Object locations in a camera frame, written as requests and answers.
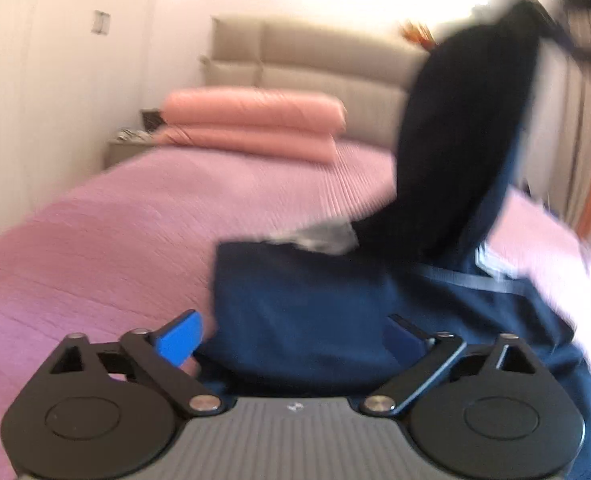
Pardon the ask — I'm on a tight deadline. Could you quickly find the orange object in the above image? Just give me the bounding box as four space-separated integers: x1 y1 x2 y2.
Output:
399 20 436 51

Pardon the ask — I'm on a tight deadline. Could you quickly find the bed with pink bedspread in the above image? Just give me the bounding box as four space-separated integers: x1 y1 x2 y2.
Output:
0 139 591 413

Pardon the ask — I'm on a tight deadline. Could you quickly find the dark object on nightstand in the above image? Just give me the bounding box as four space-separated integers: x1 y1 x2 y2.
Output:
140 109 166 131

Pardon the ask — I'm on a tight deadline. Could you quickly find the beige padded headboard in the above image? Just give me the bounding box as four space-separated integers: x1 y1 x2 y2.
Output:
202 16 429 153

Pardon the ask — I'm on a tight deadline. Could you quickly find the grey cloth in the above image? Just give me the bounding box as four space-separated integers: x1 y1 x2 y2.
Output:
270 220 360 257

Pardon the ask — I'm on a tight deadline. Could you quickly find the striped curtain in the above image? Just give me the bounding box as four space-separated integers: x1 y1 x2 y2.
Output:
530 0 591 242

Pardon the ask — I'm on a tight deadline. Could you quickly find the pink pillow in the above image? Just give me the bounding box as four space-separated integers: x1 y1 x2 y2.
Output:
162 88 347 135
150 127 339 164

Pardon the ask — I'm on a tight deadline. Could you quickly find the navy blue jacket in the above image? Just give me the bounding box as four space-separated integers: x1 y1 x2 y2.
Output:
210 0 591 480

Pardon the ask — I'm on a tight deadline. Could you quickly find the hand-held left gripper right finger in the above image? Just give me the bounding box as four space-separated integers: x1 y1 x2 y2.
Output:
365 314 539 417

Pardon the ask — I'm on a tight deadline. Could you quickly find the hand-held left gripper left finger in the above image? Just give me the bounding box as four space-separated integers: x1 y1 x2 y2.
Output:
50 310 222 415

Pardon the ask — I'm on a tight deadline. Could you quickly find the beige nightstand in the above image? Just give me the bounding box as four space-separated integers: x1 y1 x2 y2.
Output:
106 137 152 169

